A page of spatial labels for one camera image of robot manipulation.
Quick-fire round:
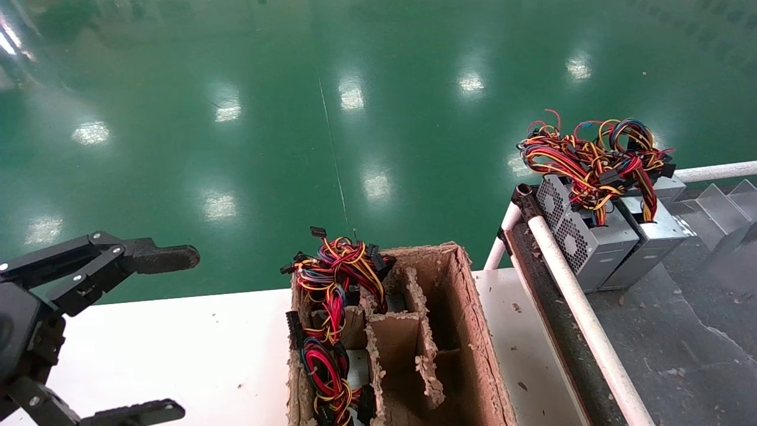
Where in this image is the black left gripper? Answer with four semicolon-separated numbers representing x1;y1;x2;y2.
0;232;200;426

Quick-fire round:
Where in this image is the brown cardboard divider box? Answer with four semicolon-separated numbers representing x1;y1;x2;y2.
287;241;518;426

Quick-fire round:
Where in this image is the black pipe joint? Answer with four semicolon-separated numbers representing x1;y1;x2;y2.
512;183;542;222

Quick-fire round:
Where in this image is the power supply with coloured wires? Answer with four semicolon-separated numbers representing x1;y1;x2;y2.
287;311;379;426

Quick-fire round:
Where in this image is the wire bundle in box rear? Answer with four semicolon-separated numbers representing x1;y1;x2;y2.
281;227;409;345

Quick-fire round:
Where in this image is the white frame leg pipe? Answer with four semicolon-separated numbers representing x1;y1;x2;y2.
484;201;524;271

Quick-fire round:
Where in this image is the long white frame pipe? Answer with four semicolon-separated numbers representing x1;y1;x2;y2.
526;216;655;426

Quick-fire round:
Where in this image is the grey power supply with wires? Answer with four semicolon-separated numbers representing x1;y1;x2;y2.
519;109;640;292
600;118;697;291

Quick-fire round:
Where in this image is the white horizontal rail pipe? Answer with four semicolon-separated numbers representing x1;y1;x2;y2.
674;161;757;183

